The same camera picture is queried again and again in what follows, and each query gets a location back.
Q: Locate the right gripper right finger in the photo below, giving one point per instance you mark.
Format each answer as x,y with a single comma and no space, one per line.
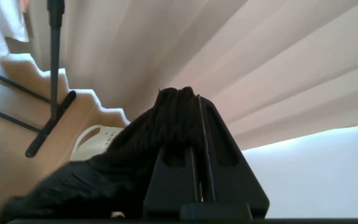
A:
232,183

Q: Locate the black garment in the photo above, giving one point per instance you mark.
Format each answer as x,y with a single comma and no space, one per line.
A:
120,168

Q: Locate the black clothes rack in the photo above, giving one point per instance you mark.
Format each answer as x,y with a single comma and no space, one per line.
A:
54,62

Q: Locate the beige curtain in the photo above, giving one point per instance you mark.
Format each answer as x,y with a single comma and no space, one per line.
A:
228,46

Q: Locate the white laundry basket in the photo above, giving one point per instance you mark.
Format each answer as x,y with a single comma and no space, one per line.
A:
95,144

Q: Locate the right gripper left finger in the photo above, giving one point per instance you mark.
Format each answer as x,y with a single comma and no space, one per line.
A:
169,183

